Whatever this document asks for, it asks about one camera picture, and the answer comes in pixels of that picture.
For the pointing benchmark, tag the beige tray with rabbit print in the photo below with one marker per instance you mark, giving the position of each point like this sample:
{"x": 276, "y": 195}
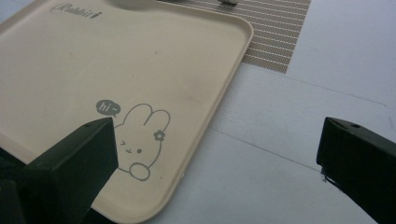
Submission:
{"x": 130, "y": 62}

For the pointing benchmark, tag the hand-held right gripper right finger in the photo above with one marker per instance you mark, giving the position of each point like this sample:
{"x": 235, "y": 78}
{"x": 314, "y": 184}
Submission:
{"x": 358, "y": 161}

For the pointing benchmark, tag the striped woven placemat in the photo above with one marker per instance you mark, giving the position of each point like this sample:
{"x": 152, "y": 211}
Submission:
{"x": 274, "y": 34}

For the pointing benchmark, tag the small grey object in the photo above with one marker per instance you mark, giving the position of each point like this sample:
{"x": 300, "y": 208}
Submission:
{"x": 228, "y": 2}

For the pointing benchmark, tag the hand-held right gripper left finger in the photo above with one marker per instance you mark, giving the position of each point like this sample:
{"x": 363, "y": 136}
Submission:
{"x": 71, "y": 168}

